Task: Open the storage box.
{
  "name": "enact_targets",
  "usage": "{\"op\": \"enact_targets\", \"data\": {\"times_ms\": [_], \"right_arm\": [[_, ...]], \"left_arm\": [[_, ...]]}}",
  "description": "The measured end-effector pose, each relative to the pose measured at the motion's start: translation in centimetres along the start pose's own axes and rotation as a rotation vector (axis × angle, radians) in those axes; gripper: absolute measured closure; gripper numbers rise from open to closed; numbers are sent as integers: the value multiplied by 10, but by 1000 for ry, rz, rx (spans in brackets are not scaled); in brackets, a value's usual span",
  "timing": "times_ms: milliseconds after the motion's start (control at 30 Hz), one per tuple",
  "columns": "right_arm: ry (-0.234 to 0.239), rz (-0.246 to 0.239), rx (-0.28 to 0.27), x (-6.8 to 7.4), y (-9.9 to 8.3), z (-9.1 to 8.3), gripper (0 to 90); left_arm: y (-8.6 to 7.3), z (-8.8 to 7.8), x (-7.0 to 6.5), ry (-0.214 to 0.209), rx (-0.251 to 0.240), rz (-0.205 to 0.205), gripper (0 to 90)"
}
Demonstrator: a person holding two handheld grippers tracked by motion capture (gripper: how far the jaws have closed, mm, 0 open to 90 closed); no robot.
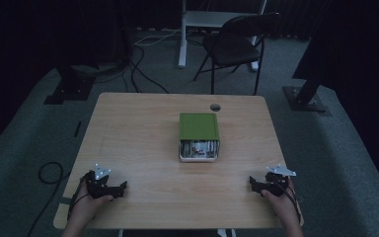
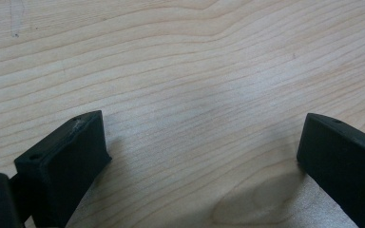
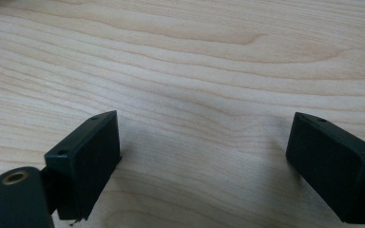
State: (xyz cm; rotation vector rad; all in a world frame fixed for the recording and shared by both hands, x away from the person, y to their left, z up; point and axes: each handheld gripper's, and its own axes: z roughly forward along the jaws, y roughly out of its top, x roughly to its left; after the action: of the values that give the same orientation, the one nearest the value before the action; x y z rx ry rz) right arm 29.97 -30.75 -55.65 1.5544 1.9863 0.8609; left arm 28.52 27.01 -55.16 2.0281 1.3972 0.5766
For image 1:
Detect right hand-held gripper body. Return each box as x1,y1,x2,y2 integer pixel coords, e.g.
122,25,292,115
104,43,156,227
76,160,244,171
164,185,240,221
264,164,297,198

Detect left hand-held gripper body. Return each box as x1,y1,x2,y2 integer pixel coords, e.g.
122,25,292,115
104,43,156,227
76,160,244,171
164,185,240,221
84,163,119,200

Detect grey tray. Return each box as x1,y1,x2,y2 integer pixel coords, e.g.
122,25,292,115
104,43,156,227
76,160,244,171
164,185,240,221
178,137,221,163

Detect person's right hand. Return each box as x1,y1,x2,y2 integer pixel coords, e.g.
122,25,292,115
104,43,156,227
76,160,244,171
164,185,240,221
261,187,302,228

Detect person's left hand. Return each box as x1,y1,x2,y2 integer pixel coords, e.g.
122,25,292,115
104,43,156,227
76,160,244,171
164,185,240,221
67,184,114,228

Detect black marker pen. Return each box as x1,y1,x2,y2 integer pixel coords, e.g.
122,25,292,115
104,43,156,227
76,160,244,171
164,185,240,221
73,120,83,138

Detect row of sachets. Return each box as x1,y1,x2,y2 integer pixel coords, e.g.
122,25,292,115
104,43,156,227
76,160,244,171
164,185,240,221
181,140,219,159

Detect green box lid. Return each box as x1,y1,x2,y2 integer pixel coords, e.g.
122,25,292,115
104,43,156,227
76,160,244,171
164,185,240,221
179,113,220,142

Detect black metal stand base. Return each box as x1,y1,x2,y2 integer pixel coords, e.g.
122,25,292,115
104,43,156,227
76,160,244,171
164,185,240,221
282,77,332,117
43,64,97,107

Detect black folding chair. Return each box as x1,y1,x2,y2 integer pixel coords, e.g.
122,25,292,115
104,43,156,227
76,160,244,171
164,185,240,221
191,12,282,97

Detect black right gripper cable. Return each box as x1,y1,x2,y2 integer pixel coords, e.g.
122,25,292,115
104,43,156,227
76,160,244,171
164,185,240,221
274,180,302,225

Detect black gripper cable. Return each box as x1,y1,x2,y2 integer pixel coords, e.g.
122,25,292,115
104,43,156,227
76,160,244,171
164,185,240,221
274,180,302,225
66,177,91,221

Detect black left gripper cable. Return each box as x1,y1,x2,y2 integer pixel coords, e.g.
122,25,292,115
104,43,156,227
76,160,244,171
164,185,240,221
66,177,91,221

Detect black looped floor cable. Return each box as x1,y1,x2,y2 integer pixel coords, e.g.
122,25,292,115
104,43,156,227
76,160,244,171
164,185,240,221
26,161,72,237

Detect black floor cables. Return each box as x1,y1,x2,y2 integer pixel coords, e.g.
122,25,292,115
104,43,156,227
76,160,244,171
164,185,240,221
121,44,171,95

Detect white floor cable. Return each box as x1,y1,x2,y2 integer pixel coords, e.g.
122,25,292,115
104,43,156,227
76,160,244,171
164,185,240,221
132,29,183,47

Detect white desk frame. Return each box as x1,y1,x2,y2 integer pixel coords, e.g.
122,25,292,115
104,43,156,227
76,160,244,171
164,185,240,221
177,0,268,72

